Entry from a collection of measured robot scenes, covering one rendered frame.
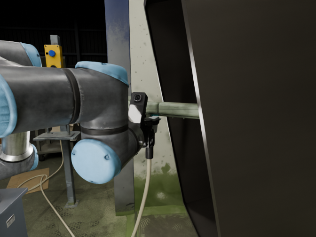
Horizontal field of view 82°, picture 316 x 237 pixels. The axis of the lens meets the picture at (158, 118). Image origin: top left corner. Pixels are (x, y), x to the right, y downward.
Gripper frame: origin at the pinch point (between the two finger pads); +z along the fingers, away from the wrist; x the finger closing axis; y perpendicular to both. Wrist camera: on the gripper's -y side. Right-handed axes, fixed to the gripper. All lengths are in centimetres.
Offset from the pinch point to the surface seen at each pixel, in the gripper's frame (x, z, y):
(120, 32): -49, 78, -48
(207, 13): 17.9, -16.0, -27.4
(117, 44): -51, 77, -39
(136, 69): -37, 82, -20
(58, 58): -104, 72, -29
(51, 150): -215, 160, 101
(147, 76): -29, 85, -15
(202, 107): 18.2, -16.2, -6.0
